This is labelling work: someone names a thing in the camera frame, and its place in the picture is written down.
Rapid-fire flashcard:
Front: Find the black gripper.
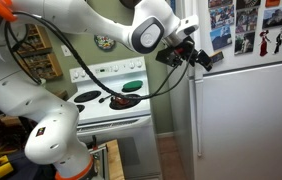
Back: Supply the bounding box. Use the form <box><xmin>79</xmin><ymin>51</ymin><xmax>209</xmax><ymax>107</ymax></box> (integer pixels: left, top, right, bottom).
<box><xmin>155</xmin><ymin>36</ymin><xmax>214</xmax><ymax>72</ymax></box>

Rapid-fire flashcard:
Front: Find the white freezer door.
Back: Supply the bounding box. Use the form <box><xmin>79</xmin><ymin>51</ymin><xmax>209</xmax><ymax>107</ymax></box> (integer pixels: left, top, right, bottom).
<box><xmin>184</xmin><ymin>0</ymin><xmax>282</xmax><ymax>80</ymax></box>

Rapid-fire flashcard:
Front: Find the white fridge door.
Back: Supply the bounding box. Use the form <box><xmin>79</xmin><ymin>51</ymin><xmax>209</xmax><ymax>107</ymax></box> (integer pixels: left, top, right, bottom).
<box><xmin>186</xmin><ymin>59</ymin><xmax>282</xmax><ymax>180</ymax></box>

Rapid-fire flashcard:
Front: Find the white electric stove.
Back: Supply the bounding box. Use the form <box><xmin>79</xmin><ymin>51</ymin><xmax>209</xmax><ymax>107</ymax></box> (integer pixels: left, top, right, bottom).
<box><xmin>65</xmin><ymin>55</ymin><xmax>164</xmax><ymax>180</ymax></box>

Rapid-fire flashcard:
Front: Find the black gold fridge magnet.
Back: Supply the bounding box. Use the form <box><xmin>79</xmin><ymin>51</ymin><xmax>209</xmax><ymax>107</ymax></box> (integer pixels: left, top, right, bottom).
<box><xmin>210</xmin><ymin>50</ymin><xmax>225</xmax><ymax>65</ymax></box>

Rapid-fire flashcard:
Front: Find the blue sky photo magnet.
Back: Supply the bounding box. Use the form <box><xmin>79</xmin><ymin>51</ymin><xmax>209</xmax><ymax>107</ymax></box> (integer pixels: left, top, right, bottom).
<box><xmin>209</xmin><ymin>25</ymin><xmax>233</xmax><ymax>51</ymax></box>

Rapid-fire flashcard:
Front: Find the dark photo magnet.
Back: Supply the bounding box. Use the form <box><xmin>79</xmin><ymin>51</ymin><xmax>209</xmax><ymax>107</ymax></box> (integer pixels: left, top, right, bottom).
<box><xmin>235</xmin><ymin>0</ymin><xmax>262</xmax><ymax>10</ymax></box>
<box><xmin>235</xmin><ymin>8</ymin><xmax>259</xmax><ymax>34</ymax></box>
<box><xmin>233</xmin><ymin>31</ymin><xmax>256</xmax><ymax>56</ymax></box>

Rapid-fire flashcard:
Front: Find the crowd photo magnet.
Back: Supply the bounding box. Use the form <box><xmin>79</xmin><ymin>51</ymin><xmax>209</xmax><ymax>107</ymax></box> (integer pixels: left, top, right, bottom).
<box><xmin>209</xmin><ymin>4</ymin><xmax>236</xmax><ymax>30</ymax></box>

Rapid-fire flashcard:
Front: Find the colourful photo magnet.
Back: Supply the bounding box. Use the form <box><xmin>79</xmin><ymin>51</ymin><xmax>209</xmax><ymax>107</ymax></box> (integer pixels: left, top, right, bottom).
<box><xmin>208</xmin><ymin>0</ymin><xmax>234</xmax><ymax>9</ymax></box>

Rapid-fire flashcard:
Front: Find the red dress figure magnet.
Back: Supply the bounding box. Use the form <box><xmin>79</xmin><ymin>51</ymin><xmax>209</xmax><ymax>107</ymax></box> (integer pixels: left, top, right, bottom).
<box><xmin>258</xmin><ymin>29</ymin><xmax>272</xmax><ymax>57</ymax></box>

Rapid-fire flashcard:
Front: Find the black suit figure magnet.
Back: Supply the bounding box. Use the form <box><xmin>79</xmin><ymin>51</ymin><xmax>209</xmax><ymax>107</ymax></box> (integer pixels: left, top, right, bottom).
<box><xmin>273</xmin><ymin>26</ymin><xmax>282</xmax><ymax>55</ymax></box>

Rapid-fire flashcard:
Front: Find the mountain photo magnet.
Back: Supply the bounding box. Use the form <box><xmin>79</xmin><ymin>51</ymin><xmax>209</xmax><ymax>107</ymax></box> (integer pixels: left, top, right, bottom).
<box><xmin>261</xmin><ymin>6</ymin><xmax>282</xmax><ymax>30</ymax></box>

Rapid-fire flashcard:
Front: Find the brown bottle on plate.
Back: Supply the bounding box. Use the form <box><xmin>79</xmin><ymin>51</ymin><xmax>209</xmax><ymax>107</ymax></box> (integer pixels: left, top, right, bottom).
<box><xmin>113</xmin><ymin>94</ymin><xmax>131</xmax><ymax>106</ymax></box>

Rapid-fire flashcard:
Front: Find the brown hanging pan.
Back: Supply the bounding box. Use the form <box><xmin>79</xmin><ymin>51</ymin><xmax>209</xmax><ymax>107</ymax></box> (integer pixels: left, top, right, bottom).
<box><xmin>119</xmin><ymin>0</ymin><xmax>140</xmax><ymax>10</ymax></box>

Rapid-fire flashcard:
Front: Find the orange fridge magnet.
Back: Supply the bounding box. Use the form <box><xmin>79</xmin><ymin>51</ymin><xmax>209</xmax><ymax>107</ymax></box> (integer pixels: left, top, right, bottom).
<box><xmin>264</xmin><ymin>0</ymin><xmax>281</xmax><ymax>8</ymax></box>

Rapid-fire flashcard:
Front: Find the wooden tabletop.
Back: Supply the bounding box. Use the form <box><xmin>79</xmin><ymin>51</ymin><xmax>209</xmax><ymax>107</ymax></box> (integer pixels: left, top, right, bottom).
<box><xmin>104</xmin><ymin>139</ymin><xmax>126</xmax><ymax>180</ymax></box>

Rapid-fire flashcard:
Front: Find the wooden spice rack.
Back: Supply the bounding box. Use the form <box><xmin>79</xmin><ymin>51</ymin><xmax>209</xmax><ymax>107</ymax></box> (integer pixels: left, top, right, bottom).
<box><xmin>15</xmin><ymin>23</ymin><xmax>64</xmax><ymax>81</ymax></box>

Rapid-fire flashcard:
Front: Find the thick black braided cable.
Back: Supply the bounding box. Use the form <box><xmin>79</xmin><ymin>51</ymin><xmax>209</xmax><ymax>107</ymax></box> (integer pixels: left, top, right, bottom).
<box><xmin>4</xmin><ymin>10</ymin><xmax>195</xmax><ymax>101</ymax></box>

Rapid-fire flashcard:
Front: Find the white oven door handle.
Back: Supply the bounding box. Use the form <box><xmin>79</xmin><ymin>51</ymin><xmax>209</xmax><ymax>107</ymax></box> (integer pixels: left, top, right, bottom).
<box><xmin>76</xmin><ymin>114</ymin><xmax>153</xmax><ymax>135</ymax></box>

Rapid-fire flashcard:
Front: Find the colourful decorative wall plate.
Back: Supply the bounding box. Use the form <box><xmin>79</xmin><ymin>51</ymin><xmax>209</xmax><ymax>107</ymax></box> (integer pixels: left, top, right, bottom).
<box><xmin>93</xmin><ymin>34</ymin><xmax>117</xmax><ymax>52</ymax></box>

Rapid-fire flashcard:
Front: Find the white light switch plate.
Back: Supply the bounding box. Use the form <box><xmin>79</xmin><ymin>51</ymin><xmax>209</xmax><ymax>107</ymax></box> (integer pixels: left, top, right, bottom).
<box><xmin>60</xmin><ymin>44</ymin><xmax>73</xmax><ymax>58</ymax></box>

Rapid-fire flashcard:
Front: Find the aluminium profile frame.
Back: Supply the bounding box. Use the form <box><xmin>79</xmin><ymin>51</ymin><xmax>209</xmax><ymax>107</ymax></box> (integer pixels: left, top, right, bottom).
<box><xmin>86</xmin><ymin>144</ymin><xmax>110</xmax><ymax>180</ymax></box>

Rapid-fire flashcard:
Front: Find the thin black cable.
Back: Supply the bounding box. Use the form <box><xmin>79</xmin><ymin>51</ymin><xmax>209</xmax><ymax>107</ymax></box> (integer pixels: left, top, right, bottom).
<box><xmin>4</xmin><ymin>21</ymin><xmax>44</xmax><ymax>86</ymax></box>

